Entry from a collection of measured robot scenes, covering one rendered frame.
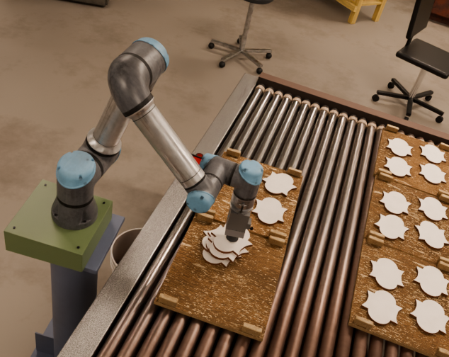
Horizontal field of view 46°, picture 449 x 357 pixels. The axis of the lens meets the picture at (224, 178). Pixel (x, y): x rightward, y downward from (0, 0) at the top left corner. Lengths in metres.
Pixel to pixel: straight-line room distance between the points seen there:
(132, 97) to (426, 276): 1.23
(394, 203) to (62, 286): 1.34
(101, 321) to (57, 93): 2.76
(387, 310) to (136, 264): 0.84
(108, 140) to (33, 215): 0.36
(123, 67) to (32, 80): 2.93
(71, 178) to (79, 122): 2.24
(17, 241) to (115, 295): 0.37
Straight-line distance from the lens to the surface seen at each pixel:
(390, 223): 2.19
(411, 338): 1.87
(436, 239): 2.23
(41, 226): 1.83
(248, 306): 1.72
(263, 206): 2.03
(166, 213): 1.96
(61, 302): 2.13
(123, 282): 1.74
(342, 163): 2.43
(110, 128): 1.69
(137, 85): 1.43
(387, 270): 2.00
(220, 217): 1.95
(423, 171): 2.56
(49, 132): 3.80
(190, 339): 1.63
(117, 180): 3.43
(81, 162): 1.71
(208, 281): 1.75
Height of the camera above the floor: 2.29
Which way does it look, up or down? 40 degrees down
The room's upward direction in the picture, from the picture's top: 14 degrees clockwise
